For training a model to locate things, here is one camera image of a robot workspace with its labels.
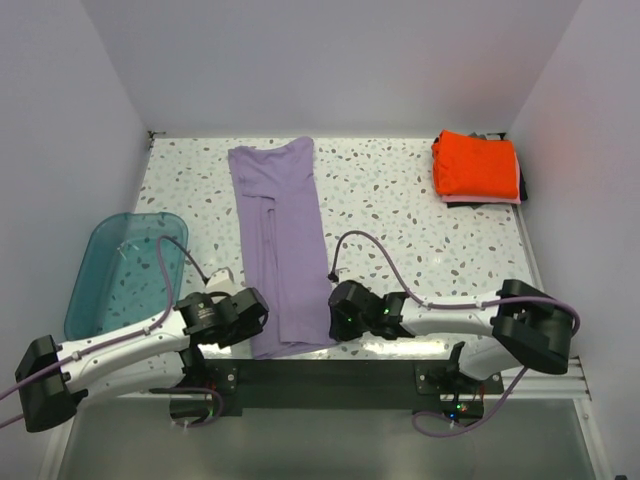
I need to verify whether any folded orange t shirt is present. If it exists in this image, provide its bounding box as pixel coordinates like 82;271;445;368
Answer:
431;130;520;200

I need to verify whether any teal plastic bin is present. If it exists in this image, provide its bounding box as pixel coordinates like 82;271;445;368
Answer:
64;212;189;341

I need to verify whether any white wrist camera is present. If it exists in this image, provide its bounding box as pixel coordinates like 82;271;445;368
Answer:
334;267;350;282
205;267;238;295

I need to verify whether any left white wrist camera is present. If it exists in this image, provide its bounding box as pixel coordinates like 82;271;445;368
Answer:
205;267;238;295

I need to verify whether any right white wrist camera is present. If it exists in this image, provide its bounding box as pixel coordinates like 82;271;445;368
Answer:
334;267;350;282

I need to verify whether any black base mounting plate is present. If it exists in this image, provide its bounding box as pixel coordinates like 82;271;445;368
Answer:
178;359;503;416

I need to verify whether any purple t shirt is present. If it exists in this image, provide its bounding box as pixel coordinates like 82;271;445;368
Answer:
228;137;333;359

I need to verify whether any aluminium frame rail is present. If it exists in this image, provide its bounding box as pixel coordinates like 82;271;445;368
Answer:
510;357;591;400

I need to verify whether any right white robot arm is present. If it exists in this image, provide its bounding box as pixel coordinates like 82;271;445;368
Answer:
328;280;580;393

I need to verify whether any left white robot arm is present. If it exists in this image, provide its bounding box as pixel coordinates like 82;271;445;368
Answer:
1;288;269;433

